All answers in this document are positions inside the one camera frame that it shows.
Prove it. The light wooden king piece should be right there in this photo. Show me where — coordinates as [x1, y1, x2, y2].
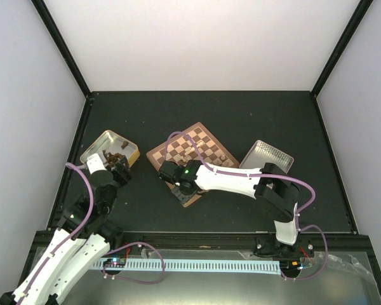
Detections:
[185, 141, 204, 156]

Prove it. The left controller circuit board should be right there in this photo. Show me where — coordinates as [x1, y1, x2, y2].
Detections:
[103, 257, 126, 268]

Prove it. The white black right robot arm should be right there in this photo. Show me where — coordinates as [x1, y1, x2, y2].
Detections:
[158, 160, 299, 256]

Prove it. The controller circuit board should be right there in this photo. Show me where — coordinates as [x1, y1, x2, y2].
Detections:
[279, 259, 313, 271]
[103, 257, 126, 268]

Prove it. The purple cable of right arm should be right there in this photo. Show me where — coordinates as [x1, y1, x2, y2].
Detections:
[164, 132, 330, 282]

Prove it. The black frame post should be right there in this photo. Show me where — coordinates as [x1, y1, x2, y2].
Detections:
[31, 0, 91, 98]
[311, 0, 373, 98]

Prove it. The pink patterned plastic basket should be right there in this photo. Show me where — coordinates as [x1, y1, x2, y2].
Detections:
[239, 140, 294, 173]

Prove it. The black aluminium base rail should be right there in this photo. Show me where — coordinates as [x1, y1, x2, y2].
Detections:
[47, 230, 315, 255]

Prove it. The right controller circuit board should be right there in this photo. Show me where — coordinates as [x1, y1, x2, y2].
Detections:
[279, 259, 313, 271]

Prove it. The dark chess pieces pile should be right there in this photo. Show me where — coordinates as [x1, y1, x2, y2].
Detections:
[102, 149, 126, 166]

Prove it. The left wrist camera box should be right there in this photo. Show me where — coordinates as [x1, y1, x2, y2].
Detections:
[86, 153, 106, 174]

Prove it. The white slotted cable duct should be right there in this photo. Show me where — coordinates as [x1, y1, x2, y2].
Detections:
[90, 258, 281, 275]

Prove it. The black frame post right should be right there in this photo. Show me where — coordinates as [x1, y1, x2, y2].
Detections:
[311, 0, 373, 98]

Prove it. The wooden chess board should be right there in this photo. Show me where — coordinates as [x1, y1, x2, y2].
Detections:
[146, 122, 239, 207]

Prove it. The black frame post left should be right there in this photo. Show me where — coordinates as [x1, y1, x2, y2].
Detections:
[31, 0, 91, 98]

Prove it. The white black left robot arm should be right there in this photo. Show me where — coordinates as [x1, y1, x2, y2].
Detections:
[0, 153, 132, 304]

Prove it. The yellow bear tin box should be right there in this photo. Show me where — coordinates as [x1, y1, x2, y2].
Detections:
[79, 130, 140, 167]

